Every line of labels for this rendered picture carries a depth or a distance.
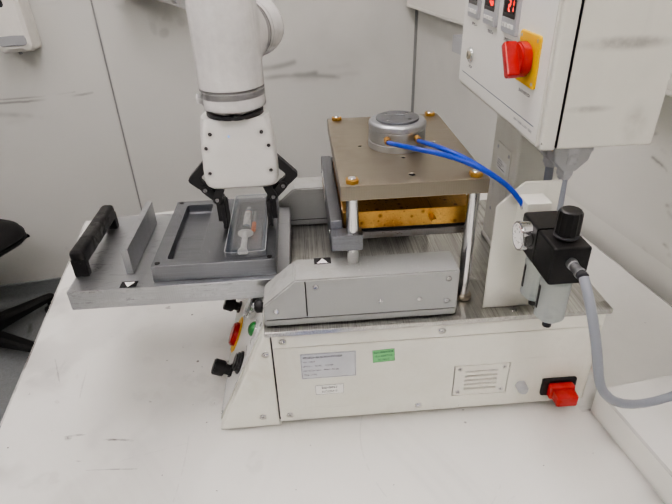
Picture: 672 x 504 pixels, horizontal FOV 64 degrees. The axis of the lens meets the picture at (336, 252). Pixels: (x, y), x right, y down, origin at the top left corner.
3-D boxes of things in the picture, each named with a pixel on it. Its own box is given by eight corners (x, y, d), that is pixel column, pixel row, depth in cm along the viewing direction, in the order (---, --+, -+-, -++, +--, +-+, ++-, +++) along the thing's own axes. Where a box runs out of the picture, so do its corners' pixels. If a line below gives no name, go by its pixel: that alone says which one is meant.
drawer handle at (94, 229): (119, 225, 86) (113, 203, 84) (89, 276, 73) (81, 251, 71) (107, 226, 86) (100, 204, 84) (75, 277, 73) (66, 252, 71)
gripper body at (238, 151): (190, 112, 67) (204, 194, 72) (272, 108, 67) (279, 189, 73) (199, 96, 73) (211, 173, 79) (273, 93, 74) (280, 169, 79)
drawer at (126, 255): (291, 226, 92) (288, 184, 88) (291, 300, 74) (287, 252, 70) (118, 236, 91) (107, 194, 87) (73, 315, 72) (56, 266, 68)
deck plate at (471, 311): (516, 201, 100) (517, 196, 100) (612, 313, 71) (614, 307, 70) (272, 215, 98) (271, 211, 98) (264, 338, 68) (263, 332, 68)
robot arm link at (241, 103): (190, 96, 65) (194, 120, 67) (263, 92, 66) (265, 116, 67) (200, 80, 72) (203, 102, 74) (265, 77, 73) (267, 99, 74)
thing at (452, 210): (435, 173, 88) (439, 116, 84) (474, 238, 70) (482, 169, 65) (332, 178, 88) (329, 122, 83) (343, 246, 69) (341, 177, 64)
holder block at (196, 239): (279, 209, 90) (278, 195, 88) (276, 274, 72) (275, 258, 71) (180, 215, 89) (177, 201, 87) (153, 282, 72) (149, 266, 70)
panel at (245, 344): (238, 299, 104) (271, 220, 96) (221, 419, 79) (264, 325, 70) (229, 297, 104) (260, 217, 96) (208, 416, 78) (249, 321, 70)
